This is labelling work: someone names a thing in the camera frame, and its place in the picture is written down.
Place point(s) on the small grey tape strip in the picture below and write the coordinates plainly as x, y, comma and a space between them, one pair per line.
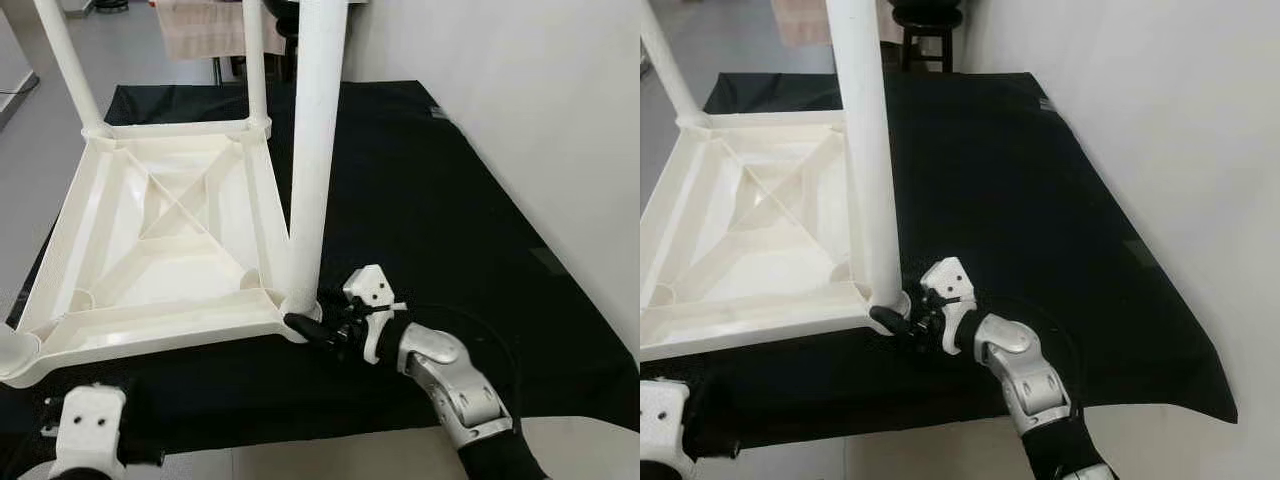
437, 112
1045, 103

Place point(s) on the beige cloth covered table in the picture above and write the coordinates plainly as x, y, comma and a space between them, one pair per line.
205, 30
800, 20

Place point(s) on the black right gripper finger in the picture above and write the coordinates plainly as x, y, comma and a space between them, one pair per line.
305, 328
888, 320

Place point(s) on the black round stool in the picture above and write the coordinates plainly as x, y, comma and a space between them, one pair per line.
290, 35
930, 30

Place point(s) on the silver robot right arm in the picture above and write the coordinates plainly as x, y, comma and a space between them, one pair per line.
455, 380
1030, 375

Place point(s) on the black tablecloth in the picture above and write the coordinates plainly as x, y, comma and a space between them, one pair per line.
450, 200
1050, 200

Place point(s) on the clear tape patch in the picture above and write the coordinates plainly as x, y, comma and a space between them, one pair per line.
1135, 250
550, 260

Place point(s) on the white plastic table top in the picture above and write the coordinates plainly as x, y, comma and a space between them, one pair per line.
760, 220
170, 230

